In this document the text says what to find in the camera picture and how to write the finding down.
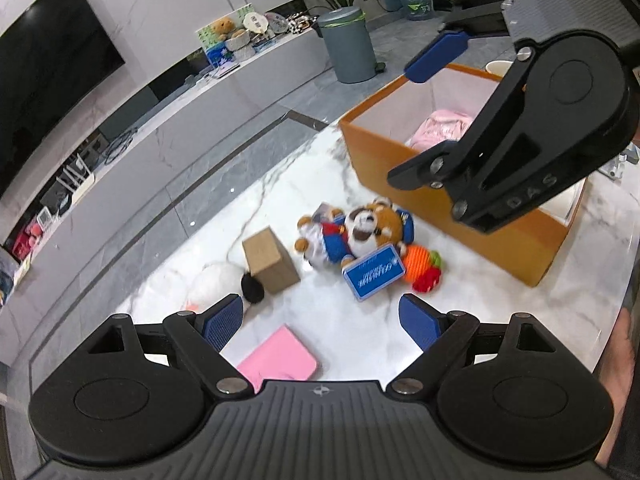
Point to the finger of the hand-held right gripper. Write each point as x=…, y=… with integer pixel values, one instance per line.
x=435, y=57
x=500, y=110

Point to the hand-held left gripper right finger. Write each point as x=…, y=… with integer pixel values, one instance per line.
x=420, y=321

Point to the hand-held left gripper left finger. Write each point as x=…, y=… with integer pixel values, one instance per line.
x=225, y=320

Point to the white sheep plush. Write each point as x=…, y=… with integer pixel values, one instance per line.
x=215, y=282

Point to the crocheted orange toy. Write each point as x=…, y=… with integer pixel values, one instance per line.
x=417, y=262

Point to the pink plush pouch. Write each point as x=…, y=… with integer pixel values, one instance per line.
x=440, y=127

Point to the small blue box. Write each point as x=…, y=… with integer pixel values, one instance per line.
x=375, y=272

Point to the pink notebook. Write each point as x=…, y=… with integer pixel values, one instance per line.
x=280, y=360

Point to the brown cardboard box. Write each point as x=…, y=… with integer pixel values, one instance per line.
x=270, y=260

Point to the red panda plush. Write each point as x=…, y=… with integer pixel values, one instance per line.
x=370, y=225

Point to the orange storage box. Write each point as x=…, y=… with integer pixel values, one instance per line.
x=380, y=155

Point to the person's right forearm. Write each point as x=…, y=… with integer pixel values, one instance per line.
x=622, y=355

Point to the white cup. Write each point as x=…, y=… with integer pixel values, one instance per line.
x=497, y=67

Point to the grey pedal trash can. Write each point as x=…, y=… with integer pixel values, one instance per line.
x=350, y=45

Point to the silver metal stand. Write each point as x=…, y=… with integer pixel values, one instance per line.
x=622, y=162

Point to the black white checkered ornament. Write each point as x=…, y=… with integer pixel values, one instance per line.
x=301, y=22

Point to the decorative plate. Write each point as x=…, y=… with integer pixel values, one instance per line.
x=276, y=22

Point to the grey marble television console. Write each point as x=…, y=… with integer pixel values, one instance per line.
x=150, y=170

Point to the round white paddle fan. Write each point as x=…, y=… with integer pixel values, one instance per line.
x=253, y=22

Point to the white woven basket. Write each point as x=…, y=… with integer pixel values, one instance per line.
x=239, y=41

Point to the white router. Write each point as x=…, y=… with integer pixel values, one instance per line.
x=75, y=182

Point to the small white desk clock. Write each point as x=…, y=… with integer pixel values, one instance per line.
x=44, y=220

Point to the brown teddy bear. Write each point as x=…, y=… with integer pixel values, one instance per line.
x=222, y=27

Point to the pink boxes on console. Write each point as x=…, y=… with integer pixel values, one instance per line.
x=27, y=235

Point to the green picture card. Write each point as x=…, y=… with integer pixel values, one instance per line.
x=212, y=50

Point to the black television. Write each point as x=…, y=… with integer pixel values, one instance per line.
x=45, y=90

